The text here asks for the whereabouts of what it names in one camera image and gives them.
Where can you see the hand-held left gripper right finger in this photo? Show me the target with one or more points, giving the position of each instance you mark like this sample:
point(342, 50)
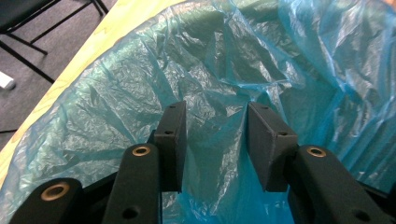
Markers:
point(267, 149)

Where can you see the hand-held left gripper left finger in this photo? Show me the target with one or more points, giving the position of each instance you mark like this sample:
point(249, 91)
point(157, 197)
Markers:
point(172, 149)

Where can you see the blue plastic bag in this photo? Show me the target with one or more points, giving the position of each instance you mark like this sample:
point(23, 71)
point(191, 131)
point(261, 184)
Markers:
point(124, 93)

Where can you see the black folding chair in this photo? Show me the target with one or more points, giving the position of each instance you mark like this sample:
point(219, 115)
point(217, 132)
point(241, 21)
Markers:
point(18, 12)

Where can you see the white desk frame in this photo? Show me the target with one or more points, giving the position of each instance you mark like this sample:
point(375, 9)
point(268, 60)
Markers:
point(5, 81)

